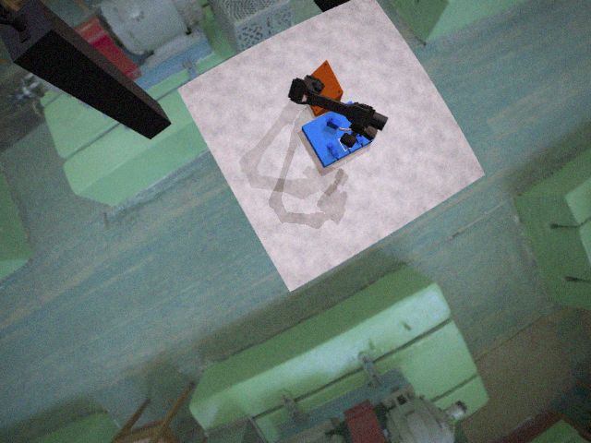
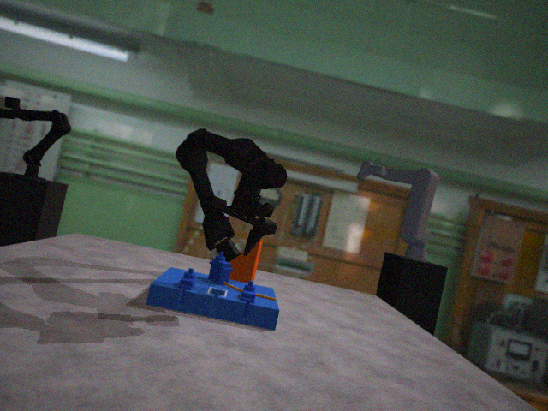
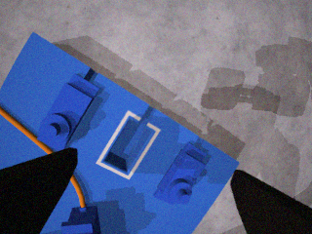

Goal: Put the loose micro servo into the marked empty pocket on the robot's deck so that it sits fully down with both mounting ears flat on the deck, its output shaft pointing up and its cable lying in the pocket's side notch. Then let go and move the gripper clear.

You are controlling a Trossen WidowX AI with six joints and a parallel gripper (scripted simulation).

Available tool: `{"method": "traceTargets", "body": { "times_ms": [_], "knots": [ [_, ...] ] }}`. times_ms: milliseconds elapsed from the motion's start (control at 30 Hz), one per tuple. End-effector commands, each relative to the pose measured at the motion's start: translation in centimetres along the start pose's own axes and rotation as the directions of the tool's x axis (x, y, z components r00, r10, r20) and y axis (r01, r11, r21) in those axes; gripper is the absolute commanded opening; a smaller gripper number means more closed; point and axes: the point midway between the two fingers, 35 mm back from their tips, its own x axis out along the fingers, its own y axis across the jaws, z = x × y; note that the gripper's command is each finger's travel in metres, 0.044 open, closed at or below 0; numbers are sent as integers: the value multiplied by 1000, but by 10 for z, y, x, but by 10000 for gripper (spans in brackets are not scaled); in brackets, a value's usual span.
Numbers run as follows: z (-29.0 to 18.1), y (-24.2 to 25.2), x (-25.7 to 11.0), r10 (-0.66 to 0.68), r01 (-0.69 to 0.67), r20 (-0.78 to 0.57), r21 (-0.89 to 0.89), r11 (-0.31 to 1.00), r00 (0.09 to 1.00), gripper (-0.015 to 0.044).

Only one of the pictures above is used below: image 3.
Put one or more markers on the blue flat deck plate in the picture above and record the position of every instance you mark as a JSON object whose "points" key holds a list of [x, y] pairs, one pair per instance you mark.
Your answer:
{"points": [[144, 171]]}

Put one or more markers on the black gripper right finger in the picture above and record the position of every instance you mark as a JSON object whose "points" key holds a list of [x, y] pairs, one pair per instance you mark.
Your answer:
{"points": [[265, 210]]}

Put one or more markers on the blue micro servo with orange cable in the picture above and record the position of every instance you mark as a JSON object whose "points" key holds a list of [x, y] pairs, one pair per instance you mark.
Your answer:
{"points": [[82, 220]]}

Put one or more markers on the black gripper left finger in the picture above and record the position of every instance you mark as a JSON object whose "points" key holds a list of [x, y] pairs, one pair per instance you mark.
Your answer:
{"points": [[29, 191]]}

